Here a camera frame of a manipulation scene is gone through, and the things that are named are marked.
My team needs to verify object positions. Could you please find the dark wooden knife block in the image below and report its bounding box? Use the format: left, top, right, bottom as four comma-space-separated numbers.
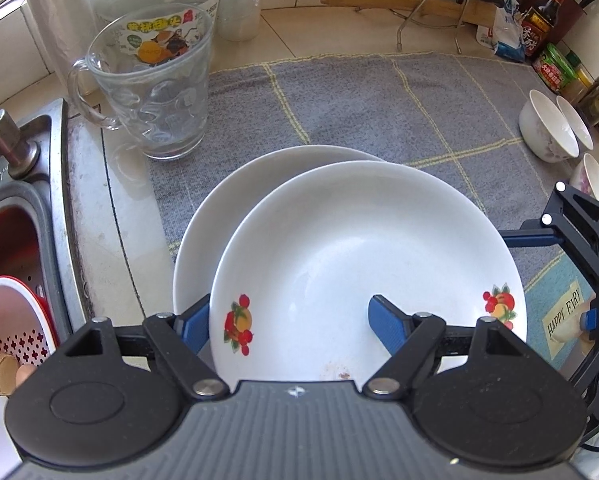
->
522, 0, 587, 46

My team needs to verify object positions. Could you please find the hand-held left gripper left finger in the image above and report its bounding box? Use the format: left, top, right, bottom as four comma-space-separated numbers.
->
54, 296, 229, 401

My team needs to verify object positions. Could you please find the clear glass mug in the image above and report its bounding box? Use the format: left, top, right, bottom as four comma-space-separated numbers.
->
67, 9, 215, 161

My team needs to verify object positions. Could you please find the brown egg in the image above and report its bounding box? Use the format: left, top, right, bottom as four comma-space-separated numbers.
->
14, 362, 38, 391

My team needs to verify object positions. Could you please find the white blue salt bag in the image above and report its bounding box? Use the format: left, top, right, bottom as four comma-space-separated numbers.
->
476, 0, 525, 63

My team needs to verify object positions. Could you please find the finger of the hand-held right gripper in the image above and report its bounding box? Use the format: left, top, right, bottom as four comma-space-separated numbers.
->
499, 182, 599, 291
569, 310, 599, 401

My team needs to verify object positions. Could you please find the white floral bowl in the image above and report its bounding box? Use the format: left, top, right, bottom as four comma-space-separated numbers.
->
556, 95, 594, 152
518, 89, 580, 163
569, 152, 599, 211

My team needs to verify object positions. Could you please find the green-lid sauce jar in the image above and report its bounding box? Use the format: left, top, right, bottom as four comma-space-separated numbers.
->
532, 42, 580, 93

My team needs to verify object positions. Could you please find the white fruit-print plate with stain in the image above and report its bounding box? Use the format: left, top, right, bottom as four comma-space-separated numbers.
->
208, 160, 527, 386

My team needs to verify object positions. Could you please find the grey blue checked towel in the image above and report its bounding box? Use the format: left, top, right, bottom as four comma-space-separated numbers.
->
147, 50, 599, 391

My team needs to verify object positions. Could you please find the small yellow-lid jar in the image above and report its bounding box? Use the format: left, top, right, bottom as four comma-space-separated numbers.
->
562, 51, 594, 106

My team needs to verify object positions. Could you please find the tall plastic wrap roll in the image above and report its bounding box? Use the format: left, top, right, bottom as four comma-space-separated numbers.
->
217, 0, 263, 41

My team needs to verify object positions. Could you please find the red plastic basin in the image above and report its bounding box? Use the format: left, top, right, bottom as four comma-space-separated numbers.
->
0, 275, 60, 351

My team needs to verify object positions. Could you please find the short plastic wrap roll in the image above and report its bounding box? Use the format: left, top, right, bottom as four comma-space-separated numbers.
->
14, 0, 88, 96

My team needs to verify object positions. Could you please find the white colander basket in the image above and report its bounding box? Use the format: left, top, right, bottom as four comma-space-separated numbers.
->
0, 280, 55, 466

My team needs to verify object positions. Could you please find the stainless steel sink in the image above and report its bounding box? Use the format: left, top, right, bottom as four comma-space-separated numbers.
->
0, 97, 95, 341

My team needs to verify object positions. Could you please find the dark vinegar bottle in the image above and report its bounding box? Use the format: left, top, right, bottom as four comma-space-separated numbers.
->
519, 0, 570, 61

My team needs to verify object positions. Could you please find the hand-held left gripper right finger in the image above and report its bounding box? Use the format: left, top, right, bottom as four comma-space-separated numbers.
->
363, 295, 530, 401

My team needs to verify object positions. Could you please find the metal wire rack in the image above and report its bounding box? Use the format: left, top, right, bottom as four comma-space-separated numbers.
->
357, 0, 475, 56

